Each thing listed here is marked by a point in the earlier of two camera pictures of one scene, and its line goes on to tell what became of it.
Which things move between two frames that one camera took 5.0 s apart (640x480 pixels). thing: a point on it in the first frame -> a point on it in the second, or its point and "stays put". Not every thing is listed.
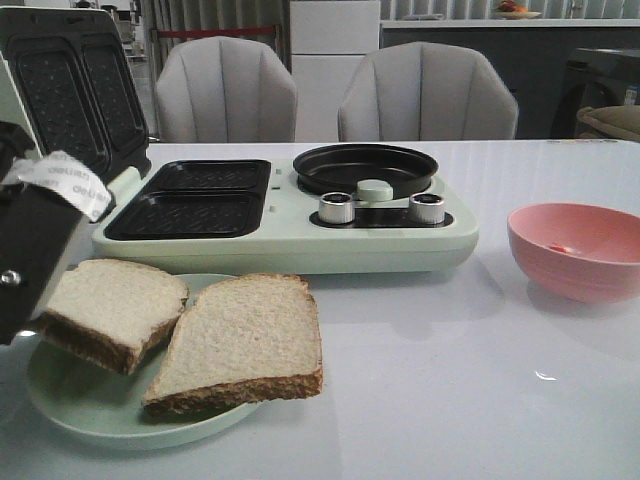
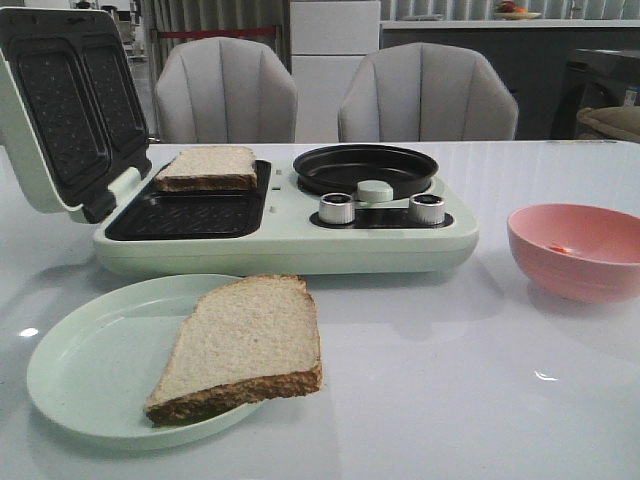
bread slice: x=110 y=312 -> x=209 y=168
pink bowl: x=578 y=252 stays put
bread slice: x=245 y=339 stays put
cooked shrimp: x=562 y=249 stays put
